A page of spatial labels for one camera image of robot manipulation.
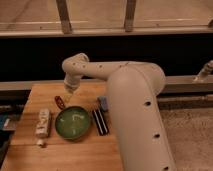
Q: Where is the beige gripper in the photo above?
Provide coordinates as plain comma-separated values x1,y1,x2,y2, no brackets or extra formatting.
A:
64,75,80,103

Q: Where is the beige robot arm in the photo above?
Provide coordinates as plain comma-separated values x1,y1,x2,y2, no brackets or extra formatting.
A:
62,53,177,171

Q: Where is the white squeeze tube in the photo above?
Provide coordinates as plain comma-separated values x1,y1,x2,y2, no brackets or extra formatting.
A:
35,108,51,147

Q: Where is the blue sponge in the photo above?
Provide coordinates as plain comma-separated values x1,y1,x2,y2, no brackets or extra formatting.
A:
97,96,108,112

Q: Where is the black striped block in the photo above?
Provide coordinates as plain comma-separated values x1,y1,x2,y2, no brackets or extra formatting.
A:
92,109,109,136

